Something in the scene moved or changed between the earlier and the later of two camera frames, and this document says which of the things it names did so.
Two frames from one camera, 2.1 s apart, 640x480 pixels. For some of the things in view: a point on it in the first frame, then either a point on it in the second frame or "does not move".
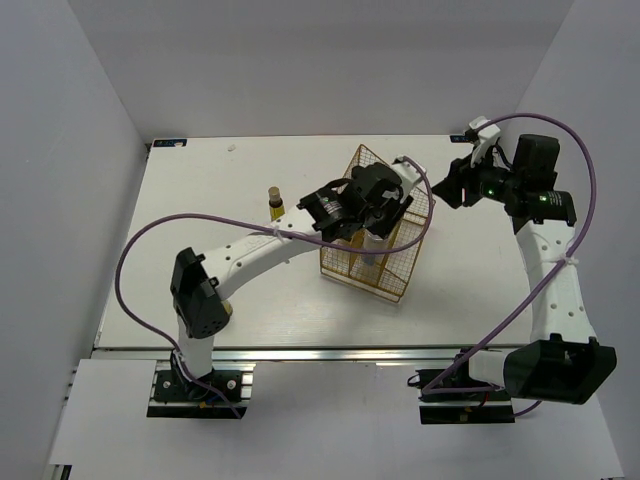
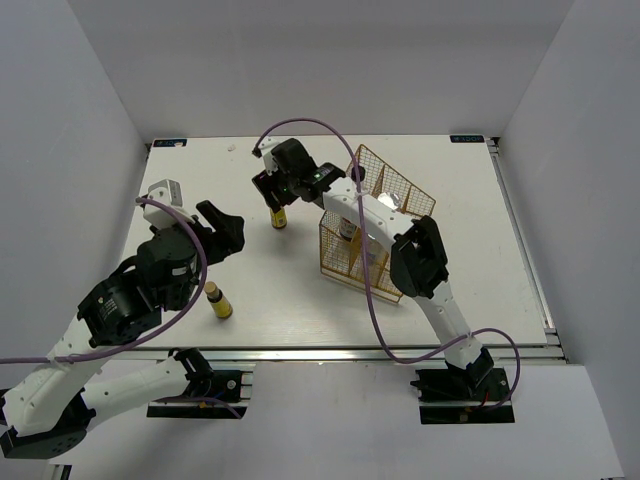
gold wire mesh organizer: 378,265 does not move
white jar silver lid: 371,241 does not move
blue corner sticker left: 170,143 does not move
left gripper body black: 382,221 -> 223,241
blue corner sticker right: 461,139 does not move
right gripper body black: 482,181 -> 283,186
